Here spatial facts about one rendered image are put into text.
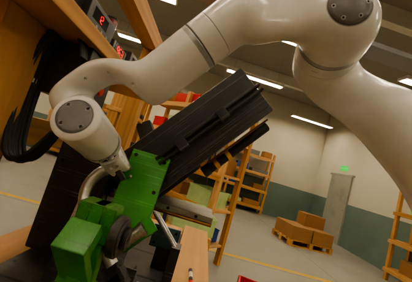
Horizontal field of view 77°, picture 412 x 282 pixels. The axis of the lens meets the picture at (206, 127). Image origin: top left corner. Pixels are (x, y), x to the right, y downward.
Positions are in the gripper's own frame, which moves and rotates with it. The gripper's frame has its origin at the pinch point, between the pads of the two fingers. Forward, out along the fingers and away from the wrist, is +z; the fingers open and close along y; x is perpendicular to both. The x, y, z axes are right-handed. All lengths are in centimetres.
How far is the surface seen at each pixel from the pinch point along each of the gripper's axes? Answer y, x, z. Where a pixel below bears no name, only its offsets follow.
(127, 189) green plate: -7.4, 1.0, 2.7
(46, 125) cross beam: 28.6, 18.6, 14.9
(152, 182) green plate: -8.8, -6.1, 2.7
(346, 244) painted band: -276, -409, 719
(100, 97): 22.7, -2.5, 1.5
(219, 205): -17, -67, 294
